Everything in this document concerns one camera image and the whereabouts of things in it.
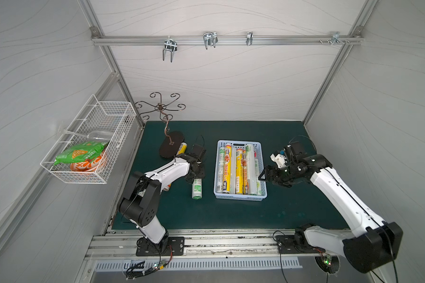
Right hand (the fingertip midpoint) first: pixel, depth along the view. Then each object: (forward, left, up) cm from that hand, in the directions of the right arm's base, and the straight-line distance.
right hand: (267, 179), depth 76 cm
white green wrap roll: (+11, +14, -12) cm, 22 cm away
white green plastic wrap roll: (+3, +2, -10) cm, 10 cm away
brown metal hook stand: (+28, +50, +16) cm, 60 cm away
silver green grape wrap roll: (-3, +32, -8) cm, 33 cm away
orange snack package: (-6, +68, +18) cm, 71 cm away
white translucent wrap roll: (+11, +21, -11) cm, 26 cm away
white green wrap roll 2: (-1, +5, -9) cm, 10 cm away
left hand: (+7, +31, -11) cm, 34 cm away
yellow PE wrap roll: (+9, +17, -9) cm, 22 cm away
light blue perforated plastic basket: (+14, +11, -13) cm, 22 cm away
